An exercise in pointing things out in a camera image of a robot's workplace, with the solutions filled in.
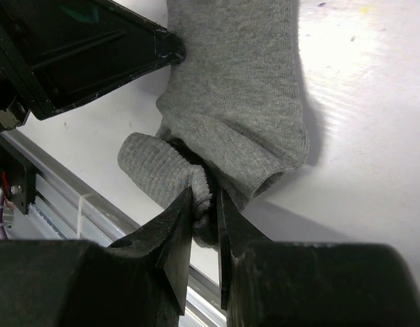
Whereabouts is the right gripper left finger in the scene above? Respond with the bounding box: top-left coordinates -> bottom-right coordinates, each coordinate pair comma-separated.
0,189 -> 193,326

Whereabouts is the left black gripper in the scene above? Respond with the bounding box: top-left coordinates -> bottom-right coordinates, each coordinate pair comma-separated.
0,1 -> 185,131

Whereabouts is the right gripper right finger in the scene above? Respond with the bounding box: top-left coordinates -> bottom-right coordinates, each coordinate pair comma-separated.
216,189 -> 420,326

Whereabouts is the aluminium frame rail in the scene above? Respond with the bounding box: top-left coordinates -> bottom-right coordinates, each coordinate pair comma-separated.
2,130 -> 227,326

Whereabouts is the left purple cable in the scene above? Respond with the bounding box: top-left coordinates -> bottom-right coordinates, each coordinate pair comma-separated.
0,190 -> 10,241

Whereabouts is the grey sock with black stripes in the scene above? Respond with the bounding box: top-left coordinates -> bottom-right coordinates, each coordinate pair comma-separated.
117,1 -> 308,248

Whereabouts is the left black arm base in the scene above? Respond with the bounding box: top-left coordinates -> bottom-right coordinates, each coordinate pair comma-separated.
0,134 -> 37,215

